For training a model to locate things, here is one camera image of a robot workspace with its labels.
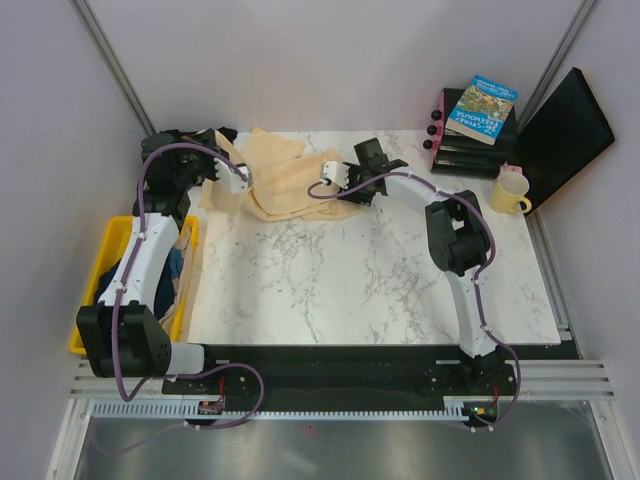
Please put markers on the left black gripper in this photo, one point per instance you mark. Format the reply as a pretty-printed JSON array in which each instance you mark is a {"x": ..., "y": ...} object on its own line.
[{"x": 206, "y": 138}]

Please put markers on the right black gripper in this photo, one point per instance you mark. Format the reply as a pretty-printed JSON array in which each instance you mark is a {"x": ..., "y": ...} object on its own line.
[{"x": 364, "y": 199}]

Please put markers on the cream yellow t-shirt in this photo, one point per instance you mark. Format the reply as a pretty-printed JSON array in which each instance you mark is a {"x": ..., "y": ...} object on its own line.
[{"x": 282, "y": 174}]

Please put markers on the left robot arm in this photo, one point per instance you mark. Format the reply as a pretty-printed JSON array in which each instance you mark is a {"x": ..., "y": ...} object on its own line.
[{"x": 125, "y": 330}]

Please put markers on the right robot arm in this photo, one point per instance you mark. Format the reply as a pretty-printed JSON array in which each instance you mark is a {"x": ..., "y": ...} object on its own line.
[{"x": 459, "y": 240}]

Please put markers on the folded black t-shirt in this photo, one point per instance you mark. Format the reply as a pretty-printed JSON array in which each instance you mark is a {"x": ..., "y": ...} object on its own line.
[{"x": 205, "y": 137}]

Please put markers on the black box with knobs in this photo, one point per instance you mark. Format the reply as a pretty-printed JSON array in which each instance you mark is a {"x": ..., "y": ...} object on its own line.
[{"x": 452, "y": 153}]

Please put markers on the yellow plastic bin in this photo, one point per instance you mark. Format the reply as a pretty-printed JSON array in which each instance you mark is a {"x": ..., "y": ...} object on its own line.
[{"x": 112, "y": 248}]

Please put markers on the navy blue t-shirt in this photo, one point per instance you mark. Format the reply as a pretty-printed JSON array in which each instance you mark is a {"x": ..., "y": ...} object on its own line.
[{"x": 165, "y": 292}]

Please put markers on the colourful treehouse book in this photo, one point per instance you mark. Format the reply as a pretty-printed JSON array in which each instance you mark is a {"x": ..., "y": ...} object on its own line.
[{"x": 482, "y": 110}]

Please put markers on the small pink box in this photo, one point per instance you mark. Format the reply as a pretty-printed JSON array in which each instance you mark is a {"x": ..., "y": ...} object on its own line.
[{"x": 506, "y": 168}]

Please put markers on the yellow ceramic mug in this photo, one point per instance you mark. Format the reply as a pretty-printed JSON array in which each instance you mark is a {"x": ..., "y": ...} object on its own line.
[{"x": 509, "y": 194}]

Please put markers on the black flat panel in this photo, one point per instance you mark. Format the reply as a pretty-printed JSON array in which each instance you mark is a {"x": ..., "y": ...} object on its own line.
[{"x": 566, "y": 133}]

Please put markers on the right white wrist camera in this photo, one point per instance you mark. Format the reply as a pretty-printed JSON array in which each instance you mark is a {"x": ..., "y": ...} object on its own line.
[{"x": 335, "y": 173}]

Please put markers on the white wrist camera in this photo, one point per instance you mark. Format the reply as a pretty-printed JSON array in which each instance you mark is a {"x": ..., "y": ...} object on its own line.
[
  {"x": 235, "y": 178},
  {"x": 335, "y": 173}
]

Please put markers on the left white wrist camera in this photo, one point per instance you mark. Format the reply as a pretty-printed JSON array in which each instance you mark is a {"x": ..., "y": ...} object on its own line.
[{"x": 235, "y": 178}]

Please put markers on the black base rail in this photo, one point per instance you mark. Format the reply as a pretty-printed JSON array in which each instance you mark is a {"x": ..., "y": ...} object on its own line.
[{"x": 343, "y": 379}]

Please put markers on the white slotted cable duct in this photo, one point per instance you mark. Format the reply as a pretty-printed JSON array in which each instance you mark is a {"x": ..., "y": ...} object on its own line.
[{"x": 188, "y": 409}]

